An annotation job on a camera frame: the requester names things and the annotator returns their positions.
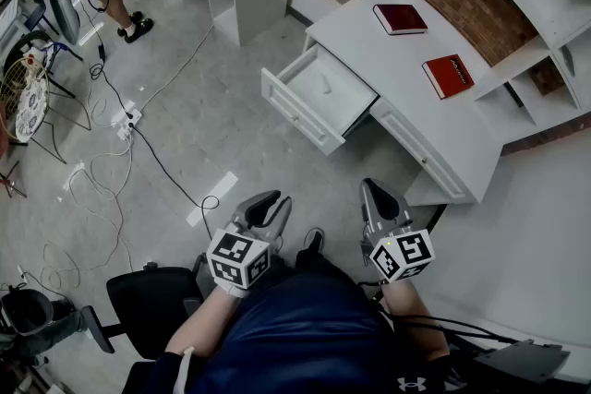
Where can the wide white desk drawer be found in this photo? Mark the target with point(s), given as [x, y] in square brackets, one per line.
[415, 143]

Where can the bright red book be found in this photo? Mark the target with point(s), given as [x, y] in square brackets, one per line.
[450, 76]

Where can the person's dark trousers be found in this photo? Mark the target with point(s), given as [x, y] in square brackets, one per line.
[323, 260]

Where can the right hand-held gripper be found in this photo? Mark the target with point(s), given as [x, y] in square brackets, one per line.
[401, 256]

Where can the person's navy shirt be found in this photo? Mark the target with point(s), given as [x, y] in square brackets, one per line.
[300, 337]

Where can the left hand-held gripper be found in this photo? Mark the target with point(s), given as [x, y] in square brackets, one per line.
[237, 256]

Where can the person's black shoe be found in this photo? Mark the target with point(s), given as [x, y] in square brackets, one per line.
[315, 240]

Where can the white object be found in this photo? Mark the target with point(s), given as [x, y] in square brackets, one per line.
[326, 84]

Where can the grey metal box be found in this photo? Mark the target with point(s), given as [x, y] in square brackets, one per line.
[522, 360]

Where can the black office chair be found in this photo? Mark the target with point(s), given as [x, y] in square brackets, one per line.
[148, 300]

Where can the dark red book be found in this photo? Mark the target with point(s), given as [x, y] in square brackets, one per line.
[401, 17]

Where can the white wrist band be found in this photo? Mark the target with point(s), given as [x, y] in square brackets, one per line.
[233, 288]

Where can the white power strip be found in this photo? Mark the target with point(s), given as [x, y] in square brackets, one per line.
[130, 117]

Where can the person's left forearm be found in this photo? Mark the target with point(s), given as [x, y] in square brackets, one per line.
[208, 318]

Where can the person's right forearm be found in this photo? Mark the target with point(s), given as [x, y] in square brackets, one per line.
[411, 314]

